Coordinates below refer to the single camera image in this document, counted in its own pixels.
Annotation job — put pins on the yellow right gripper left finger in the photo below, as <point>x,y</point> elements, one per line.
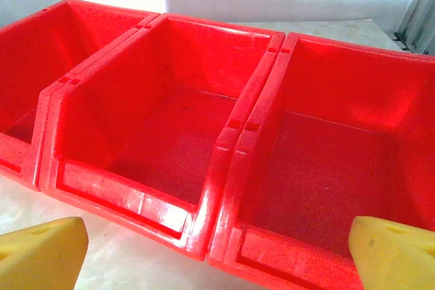
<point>40,256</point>

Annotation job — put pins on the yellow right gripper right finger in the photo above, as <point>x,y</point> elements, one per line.
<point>394,256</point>

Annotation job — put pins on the red bin holding blue legos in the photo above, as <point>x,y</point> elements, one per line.
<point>333,140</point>

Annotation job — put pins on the red bin holding green legos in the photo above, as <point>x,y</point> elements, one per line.
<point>51,52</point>

